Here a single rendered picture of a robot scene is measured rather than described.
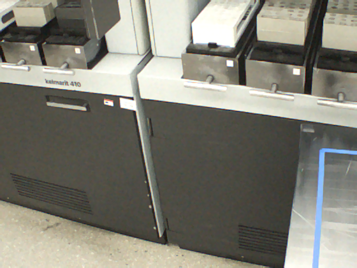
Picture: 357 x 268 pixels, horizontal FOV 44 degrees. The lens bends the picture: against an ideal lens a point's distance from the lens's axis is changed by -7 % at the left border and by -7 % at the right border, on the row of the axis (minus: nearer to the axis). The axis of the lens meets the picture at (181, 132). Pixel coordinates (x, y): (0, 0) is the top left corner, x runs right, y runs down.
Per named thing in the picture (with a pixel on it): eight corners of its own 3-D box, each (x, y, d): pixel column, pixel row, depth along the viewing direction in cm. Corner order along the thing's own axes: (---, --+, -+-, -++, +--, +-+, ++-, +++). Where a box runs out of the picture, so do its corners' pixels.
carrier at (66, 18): (97, 25, 122) (93, 5, 118) (93, 29, 120) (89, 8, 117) (62, 24, 126) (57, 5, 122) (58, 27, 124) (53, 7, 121)
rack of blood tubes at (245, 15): (226, 3, 131) (225, -17, 127) (260, 6, 127) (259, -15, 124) (192, 48, 109) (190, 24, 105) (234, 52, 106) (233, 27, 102)
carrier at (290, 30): (306, 41, 104) (306, 18, 100) (305, 45, 102) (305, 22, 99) (257, 36, 107) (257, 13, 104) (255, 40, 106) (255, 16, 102)
